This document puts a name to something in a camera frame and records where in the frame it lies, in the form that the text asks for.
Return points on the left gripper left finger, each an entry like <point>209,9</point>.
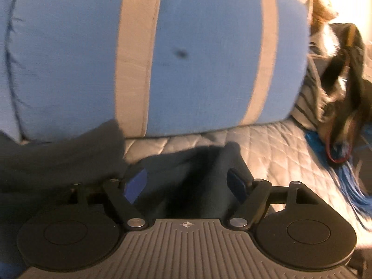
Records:
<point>122,194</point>

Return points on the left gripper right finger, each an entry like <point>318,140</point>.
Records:
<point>252,195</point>

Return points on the blue fleece jacket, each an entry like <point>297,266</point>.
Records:
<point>55,214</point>

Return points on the quilted grey bedspread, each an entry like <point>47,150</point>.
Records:
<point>277,152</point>

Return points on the striped canvas tote bag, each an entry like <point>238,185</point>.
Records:
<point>307,110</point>

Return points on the right blue striped pillow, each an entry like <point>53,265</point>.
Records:
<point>158,67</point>

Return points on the blue striped pillow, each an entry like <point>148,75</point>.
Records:
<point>158,67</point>
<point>9,121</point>

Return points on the black bag red trim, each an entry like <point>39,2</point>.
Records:
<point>348,95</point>

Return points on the brown teddy bear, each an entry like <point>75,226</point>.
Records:
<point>323,12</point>

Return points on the left blue striped pillow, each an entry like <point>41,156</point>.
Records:
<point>9,121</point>

